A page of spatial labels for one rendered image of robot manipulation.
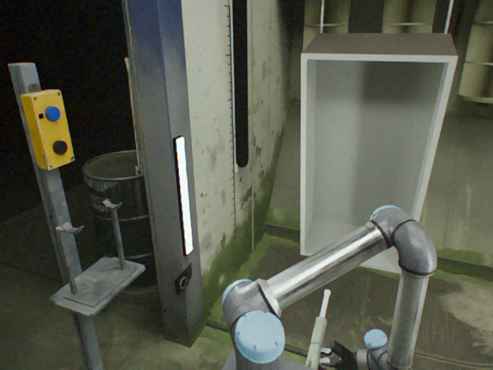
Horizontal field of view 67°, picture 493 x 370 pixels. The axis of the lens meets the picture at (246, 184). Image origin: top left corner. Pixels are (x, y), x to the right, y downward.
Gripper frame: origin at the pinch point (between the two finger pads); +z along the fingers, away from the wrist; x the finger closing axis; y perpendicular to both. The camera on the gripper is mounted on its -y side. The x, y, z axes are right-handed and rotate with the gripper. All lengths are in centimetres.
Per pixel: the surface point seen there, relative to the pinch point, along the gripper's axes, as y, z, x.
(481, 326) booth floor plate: 72, -69, 71
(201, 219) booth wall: -59, 54, 41
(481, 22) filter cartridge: -76, -103, 182
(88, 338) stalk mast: -54, 83, -32
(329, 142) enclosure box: -61, -12, 96
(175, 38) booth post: -148, 21, 50
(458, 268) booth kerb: 74, -62, 122
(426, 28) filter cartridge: -84, -73, 184
